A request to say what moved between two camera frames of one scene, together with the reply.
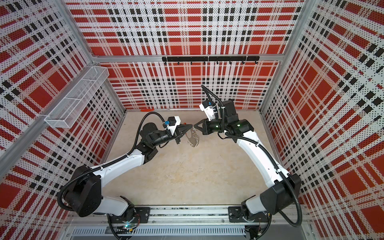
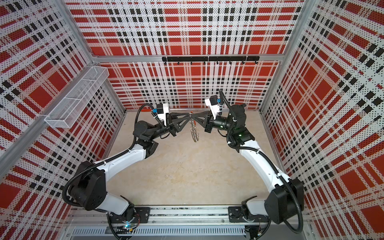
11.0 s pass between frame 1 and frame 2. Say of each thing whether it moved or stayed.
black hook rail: stayed
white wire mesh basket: stayed
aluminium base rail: stayed
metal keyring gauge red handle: moved
